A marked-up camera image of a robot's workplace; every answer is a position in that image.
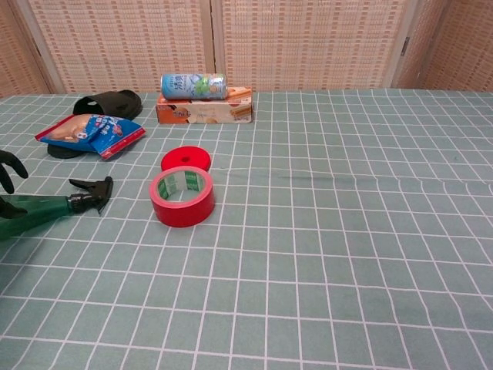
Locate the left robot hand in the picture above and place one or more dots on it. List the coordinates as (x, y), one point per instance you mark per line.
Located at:
(9, 173)

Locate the green spray bottle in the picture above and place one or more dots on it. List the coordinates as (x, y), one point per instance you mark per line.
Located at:
(42, 210)

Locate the blue snack bag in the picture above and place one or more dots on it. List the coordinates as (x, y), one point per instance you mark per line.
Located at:
(92, 133)

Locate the black slipper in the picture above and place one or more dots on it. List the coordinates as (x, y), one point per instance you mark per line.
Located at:
(109, 103)

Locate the red tape roll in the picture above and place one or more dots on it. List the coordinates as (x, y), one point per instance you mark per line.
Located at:
(181, 200)

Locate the red round lid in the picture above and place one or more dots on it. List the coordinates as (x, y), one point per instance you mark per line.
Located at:
(186, 158)

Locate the light blue drink can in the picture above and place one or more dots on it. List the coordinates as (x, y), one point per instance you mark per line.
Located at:
(193, 86)

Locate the orange biscuit box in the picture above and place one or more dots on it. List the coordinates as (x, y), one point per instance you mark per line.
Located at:
(208, 112)

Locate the green checkered tablecloth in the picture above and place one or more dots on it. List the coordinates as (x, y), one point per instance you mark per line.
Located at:
(269, 239)

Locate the folding bamboo screen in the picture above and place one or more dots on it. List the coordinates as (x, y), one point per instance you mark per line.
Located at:
(246, 42)

